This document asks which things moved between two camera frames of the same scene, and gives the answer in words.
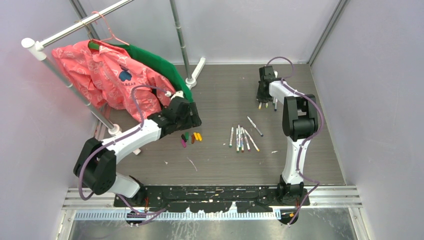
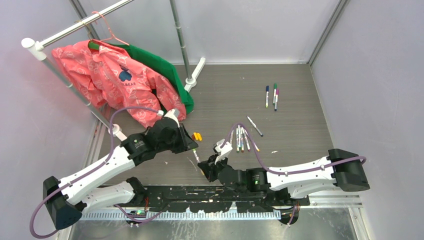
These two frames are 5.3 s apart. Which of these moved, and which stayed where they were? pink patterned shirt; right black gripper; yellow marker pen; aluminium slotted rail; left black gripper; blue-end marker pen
Moved: left black gripper; right black gripper
Stayed: aluminium slotted rail; pink patterned shirt; blue-end marker pen; yellow marker pen
